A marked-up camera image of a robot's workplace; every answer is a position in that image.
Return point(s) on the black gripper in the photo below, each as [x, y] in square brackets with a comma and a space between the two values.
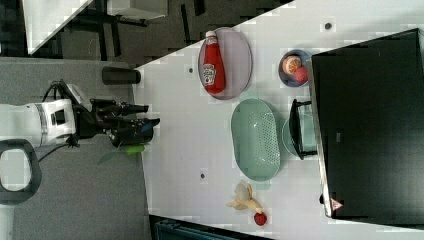
[110, 118]

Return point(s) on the grey oval plate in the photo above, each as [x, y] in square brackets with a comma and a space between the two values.
[237, 60]

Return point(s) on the black cylinder post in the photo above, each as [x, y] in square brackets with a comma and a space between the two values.
[120, 76]

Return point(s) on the green leaf toy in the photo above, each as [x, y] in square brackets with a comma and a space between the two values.
[127, 150]

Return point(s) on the black oven appliance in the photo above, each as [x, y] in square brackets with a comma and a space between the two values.
[367, 104]

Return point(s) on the orange fruit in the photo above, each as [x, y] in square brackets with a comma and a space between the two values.
[291, 64]

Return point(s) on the blue small bowl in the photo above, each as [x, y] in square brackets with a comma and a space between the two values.
[289, 80]

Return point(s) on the black oven door handle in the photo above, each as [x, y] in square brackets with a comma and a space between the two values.
[295, 129]

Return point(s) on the white background table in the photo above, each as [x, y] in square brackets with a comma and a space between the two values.
[44, 18]

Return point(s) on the red ketchup bottle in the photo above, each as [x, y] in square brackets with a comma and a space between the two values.
[213, 67]

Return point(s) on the red strawberry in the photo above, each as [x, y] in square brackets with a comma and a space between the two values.
[260, 219]

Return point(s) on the peeled banana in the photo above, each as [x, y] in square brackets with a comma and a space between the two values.
[244, 199]

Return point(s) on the green round plate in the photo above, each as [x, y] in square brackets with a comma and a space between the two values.
[307, 136]

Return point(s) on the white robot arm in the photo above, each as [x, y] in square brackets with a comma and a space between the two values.
[25, 128]

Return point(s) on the dark teal crate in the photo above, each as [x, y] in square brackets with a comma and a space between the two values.
[163, 228]

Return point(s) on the green plastic strainer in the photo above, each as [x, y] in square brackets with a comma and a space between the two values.
[256, 137]

